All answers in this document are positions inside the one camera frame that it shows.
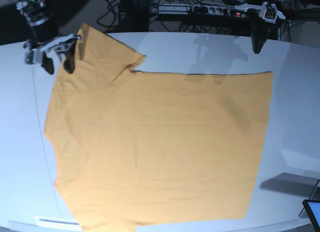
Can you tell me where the tablet with blue screen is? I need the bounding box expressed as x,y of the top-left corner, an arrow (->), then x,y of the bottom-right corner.
302,199 -> 320,232

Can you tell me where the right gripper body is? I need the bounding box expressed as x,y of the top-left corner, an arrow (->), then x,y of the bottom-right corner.
23,33 -> 82,65

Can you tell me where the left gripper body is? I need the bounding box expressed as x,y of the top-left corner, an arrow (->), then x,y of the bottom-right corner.
234,1 -> 285,20

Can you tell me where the white power strip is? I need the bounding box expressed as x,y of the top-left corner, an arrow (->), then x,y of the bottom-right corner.
152,3 -> 246,18

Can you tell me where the yellow T-shirt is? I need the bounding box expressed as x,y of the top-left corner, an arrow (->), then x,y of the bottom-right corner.
44,24 -> 273,232

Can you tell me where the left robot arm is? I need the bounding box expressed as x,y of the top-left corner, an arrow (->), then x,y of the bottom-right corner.
232,0 -> 320,54

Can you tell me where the grey tablet stand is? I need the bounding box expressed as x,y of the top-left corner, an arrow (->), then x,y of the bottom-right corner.
299,180 -> 320,219

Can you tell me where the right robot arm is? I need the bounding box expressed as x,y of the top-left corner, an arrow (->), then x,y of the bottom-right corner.
16,0 -> 82,75

